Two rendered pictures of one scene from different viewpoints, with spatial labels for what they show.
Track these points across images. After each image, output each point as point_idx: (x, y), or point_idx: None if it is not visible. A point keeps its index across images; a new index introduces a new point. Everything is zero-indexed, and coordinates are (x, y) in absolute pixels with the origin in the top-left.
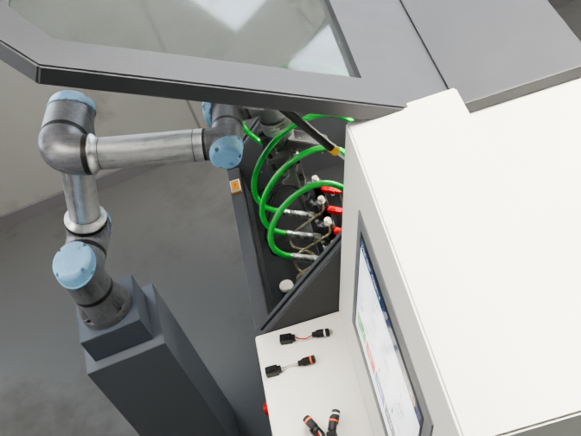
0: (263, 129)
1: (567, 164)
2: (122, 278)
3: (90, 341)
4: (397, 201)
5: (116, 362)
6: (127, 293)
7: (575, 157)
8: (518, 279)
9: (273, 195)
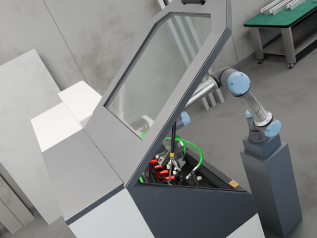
0: None
1: (59, 131)
2: (263, 145)
3: None
4: (94, 96)
5: None
6: (252, 139)
7: (56, 133)
8: (70, 97)
9: None
